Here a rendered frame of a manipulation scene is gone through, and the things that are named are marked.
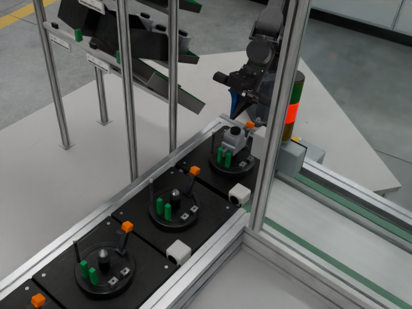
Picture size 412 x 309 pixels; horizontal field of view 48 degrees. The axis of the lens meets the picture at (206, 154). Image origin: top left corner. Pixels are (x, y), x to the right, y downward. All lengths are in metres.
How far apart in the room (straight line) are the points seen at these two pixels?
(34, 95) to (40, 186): 1.94
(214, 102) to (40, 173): 0.69
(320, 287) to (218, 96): 0.89
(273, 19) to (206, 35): 2.80
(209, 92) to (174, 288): 0.94
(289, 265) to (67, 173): 0.74
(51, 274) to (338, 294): 0.68
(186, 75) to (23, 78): 1.88
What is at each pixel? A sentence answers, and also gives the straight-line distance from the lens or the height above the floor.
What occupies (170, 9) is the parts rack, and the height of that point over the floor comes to 1.40.
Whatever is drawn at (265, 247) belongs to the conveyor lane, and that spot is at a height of 0.93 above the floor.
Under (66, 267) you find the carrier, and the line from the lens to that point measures 1.17.
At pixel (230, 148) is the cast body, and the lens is 1.30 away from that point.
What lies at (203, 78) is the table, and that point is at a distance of 1.92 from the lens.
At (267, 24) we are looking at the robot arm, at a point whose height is 1.37.
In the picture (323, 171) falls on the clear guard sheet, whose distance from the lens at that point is 0.99.
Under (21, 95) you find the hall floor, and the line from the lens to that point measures 3.43.
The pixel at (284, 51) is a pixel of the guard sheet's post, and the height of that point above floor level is 1.49.
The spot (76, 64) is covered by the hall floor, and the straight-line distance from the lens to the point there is 3.68.
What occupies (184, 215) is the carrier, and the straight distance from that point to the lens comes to 1.19.
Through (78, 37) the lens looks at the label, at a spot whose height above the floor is 1.32.
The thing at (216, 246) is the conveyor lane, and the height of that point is 0.96.
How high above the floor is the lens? 1.92
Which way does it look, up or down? 43 degrees down
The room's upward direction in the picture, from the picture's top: 4 degrees clockwise
